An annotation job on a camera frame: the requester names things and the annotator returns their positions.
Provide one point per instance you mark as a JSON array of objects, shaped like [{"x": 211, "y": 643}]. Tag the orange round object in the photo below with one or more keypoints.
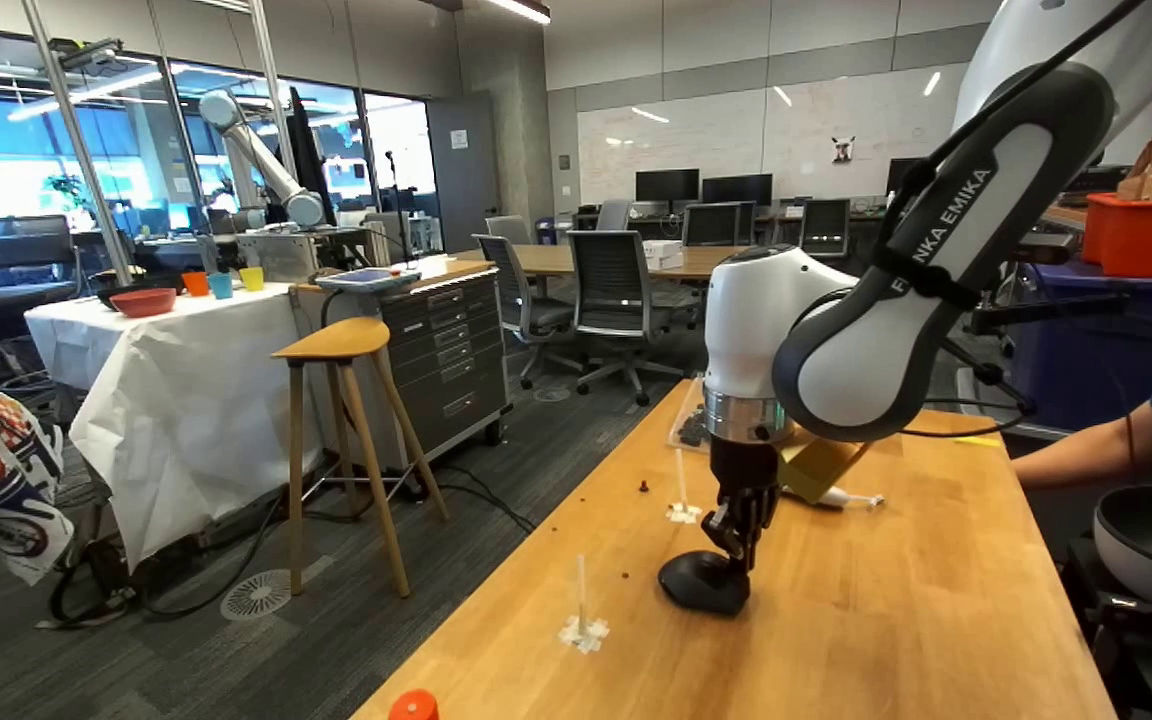
[{"x": 414, "y": 706}]

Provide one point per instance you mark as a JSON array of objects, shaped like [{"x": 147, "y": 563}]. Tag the orange cup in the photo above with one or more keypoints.
[{"x": 199, "y": 280}]

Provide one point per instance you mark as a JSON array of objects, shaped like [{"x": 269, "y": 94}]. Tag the grey background robot arm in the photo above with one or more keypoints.
[{"x": 258, "y": 153}]

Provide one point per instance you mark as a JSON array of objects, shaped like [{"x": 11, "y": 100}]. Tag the yellow flat object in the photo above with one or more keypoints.
[{"x": 819, "y": 470}]

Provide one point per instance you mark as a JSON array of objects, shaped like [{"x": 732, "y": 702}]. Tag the white cloth covered table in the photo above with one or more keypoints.
[{"x": 176, "y": 401}]

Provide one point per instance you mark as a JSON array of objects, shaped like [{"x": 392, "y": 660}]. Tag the person forearm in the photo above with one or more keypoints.
[{"x": 1098, "y": 445}]

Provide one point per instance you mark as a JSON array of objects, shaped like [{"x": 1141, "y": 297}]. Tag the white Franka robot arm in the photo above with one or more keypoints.
[{"x": 921, "y": 266}]

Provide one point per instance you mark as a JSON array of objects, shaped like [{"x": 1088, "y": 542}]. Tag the black desktop monitor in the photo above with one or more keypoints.
[
  {"x": 665, "y": 187},
  {"x": 738, "y": 188}
]

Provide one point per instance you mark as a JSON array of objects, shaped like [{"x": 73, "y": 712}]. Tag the blue storage cart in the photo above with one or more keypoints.
[{"x": 1110, "y": 346}]

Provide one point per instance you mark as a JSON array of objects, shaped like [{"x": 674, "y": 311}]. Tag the wooden bar stool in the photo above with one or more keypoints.
[{"x": 349, "y": 424}]

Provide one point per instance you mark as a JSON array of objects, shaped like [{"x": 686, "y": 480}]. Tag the grey drawer cabinet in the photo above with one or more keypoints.
[{"x": 448, "y": 355}]

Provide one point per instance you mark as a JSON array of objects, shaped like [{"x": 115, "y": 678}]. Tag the yellow cup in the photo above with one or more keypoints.
[{"x": 252, "y": 279}]

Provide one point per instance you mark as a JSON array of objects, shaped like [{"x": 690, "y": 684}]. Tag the small black screw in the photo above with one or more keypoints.
[{"x": 636, "y": 484}]

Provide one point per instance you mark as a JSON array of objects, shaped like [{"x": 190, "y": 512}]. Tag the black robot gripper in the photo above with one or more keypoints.
[{"x": 744, "y": 478}]

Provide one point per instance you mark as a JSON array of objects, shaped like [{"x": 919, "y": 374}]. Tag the teal cup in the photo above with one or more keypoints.
[{"x": 222, "y": 287}]

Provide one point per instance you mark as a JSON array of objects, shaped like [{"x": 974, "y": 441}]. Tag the black office chair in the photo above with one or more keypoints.
[
  {"x": 612, "y": 295},
  {"x": 516, "y": 295}
]

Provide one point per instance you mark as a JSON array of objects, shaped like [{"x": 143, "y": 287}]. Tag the black computer mouse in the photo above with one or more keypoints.
[{"x": 701, "y": 586}]

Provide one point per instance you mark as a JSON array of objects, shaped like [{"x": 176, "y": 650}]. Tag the red bowl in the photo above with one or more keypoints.
[{"x": 143, "y": 303}]

